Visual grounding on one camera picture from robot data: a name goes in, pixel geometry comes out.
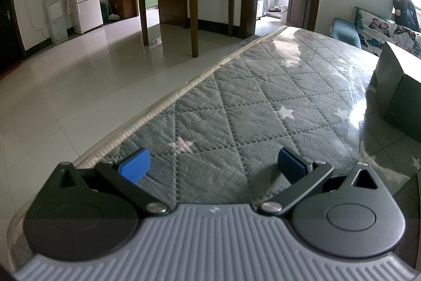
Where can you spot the white bucket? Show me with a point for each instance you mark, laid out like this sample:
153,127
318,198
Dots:
284,13

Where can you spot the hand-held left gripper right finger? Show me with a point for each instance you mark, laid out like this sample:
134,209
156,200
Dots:
291,164

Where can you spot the teal sofa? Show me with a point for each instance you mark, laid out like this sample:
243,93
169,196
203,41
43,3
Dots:
343,29

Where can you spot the dark cardboard box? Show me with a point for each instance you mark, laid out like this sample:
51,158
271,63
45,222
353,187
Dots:
401,86

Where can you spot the broom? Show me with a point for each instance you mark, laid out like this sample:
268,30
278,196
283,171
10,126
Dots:
113,17

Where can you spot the large butterfly print cushion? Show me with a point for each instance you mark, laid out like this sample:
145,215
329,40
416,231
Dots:
375,27

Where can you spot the black backpack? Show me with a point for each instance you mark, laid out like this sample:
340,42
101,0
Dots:
406,12

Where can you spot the white water dispenser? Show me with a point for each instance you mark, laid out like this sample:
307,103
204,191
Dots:
55,21

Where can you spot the dark entrance door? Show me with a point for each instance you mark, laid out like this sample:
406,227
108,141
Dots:
8,21

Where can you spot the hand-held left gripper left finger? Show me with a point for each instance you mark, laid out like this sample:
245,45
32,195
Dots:
135,165

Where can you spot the small butterfly print cushion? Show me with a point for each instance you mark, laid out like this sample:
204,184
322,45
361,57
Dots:
408,35

